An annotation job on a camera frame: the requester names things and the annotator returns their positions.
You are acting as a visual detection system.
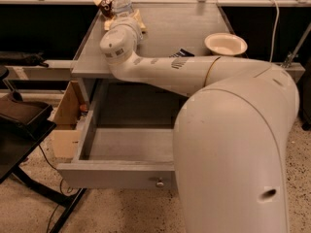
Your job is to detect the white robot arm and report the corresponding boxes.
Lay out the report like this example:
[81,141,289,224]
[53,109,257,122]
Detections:
[100,17,299,233]

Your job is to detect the grey open top drawer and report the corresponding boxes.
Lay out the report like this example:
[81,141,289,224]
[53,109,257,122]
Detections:
[58,109,176,189]

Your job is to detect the round metal drawer knob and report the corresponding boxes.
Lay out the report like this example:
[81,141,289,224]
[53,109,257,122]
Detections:
[155,178,165,188]

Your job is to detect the grey cabinet with counter top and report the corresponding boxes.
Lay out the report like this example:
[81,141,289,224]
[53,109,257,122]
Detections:
[70,2,254,129]

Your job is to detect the dark blue snack packet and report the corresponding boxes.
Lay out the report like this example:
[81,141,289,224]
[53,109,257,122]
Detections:
[172,49,194,57]

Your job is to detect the white bowl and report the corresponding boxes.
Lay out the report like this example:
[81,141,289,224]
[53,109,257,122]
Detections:
[204,33,248,56]

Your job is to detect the cardboard box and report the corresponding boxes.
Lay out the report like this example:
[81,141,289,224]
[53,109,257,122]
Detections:
[51,81,88,158]

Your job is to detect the chip bag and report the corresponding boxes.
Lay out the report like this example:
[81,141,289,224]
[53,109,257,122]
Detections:
[93,0,147,32]

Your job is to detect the black floor cable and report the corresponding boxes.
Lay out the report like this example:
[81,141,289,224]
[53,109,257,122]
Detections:
[38,143,76,233]

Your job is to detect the white cable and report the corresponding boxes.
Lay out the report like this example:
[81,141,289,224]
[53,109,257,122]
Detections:
[265,0,281,64]

